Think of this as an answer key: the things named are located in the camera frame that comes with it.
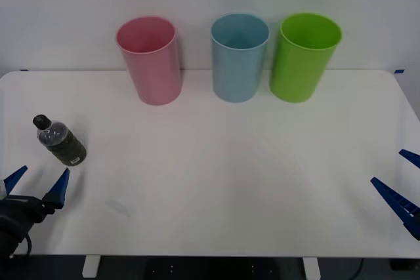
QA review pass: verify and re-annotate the dark bottle with black cap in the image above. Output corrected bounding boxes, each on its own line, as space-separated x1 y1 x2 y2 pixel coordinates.
32 114 88 167

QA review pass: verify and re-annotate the pale blue plastic bin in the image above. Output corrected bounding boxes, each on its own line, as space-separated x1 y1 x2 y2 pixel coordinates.
210 12 270 104

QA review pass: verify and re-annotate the pink plastic bin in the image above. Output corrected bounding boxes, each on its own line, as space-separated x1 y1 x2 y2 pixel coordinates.
115 16 183 106

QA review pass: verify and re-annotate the white table leg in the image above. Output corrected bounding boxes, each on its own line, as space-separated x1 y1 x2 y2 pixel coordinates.
81 255 100 278
302 257 321 279

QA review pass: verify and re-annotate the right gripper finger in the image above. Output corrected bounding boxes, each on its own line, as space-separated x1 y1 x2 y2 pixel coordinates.
398 149 420 169
370 176 420 241

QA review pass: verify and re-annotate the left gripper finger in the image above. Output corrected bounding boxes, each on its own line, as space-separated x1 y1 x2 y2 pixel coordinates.
3 165 29 196
41 167 71 210

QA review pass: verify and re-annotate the green plastic bin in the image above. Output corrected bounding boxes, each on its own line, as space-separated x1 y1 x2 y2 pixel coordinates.
269 12 343 104

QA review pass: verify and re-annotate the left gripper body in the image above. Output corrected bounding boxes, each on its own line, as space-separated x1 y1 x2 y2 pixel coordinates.
0 195 55 224

